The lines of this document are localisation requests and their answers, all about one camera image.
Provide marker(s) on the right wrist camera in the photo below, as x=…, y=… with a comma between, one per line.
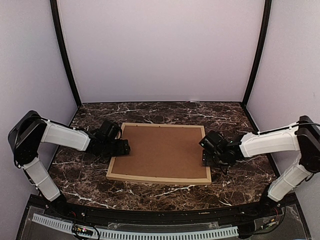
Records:
x=213, y=142

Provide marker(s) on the left black corner post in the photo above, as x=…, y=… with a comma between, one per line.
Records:
x=63, y=52

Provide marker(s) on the black front rail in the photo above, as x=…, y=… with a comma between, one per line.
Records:
x=103, y=216

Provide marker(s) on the small circuit board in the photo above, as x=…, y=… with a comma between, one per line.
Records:
x=80, y=231

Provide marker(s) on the black corner post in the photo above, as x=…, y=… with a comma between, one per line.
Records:
x=63, y=52
x=258, y=53

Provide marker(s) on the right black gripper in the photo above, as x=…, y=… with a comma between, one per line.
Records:
x=206, y=160

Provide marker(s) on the brown backing board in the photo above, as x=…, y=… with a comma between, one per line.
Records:
x=160, y=152

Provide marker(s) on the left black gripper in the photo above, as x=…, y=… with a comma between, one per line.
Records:
x=125, y=148

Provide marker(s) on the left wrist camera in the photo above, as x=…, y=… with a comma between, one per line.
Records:
x=108, y=131

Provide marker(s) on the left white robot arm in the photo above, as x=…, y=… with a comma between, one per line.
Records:
x=32, y=130

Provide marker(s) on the right black corner post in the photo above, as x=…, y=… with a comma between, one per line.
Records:
x=258, y=53

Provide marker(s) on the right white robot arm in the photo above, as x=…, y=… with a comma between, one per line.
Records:
x=302, y=136

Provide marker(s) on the white slotted cable duct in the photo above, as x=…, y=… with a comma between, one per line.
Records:
x=121, y=231

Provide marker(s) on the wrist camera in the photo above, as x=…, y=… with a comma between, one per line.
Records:
x=108, y=131
x=213, y=142

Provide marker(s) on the light wooden picture frame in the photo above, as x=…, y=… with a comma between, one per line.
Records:
x=160, y=155

